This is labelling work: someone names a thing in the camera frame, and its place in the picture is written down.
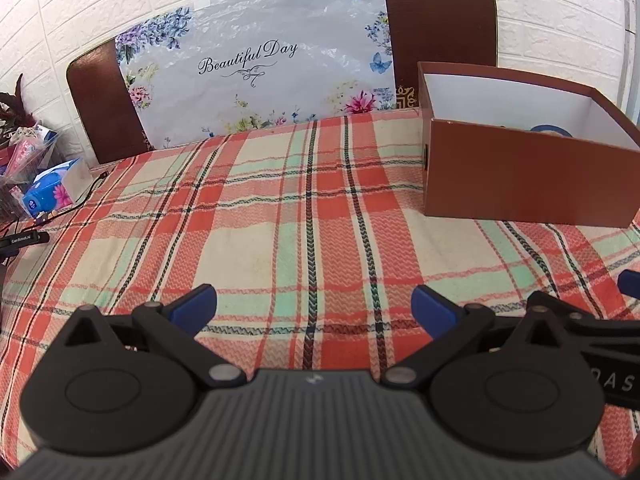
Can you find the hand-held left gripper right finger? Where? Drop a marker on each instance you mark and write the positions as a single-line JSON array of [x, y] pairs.
[[432, 310]]

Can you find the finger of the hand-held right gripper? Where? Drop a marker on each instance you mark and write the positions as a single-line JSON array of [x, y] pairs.
[[605, 330], [631, 285]]

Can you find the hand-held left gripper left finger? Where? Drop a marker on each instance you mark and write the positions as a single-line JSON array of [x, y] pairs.
[[192, 306]]

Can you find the brown cardboard box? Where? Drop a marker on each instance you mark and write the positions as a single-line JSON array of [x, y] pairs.
[[500, 175]]

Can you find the blue tape roll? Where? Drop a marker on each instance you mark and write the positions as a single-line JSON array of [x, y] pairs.
[[550, 129]]

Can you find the red plaid blanket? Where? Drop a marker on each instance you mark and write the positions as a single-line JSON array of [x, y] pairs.
[[300, 220]]

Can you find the black stick device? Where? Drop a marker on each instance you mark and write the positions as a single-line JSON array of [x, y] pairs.
[[25, 240]]

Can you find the blue tissue pack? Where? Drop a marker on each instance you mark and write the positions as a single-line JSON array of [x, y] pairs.
[[50, 190]]

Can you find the clear plastic organizer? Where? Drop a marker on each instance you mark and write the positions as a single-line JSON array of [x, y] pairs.
[[25, 160]]

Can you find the floral plastic bag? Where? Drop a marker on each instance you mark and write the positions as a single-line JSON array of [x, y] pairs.
[[275, 95]]

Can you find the grey glass door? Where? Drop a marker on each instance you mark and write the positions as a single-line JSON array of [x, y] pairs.
[[632, 35]]

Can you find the dark feather decoration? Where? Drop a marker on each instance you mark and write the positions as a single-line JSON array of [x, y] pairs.
[[15, 110]]

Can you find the brown headboard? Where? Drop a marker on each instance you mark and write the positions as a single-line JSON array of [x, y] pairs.
[[440, 20]]

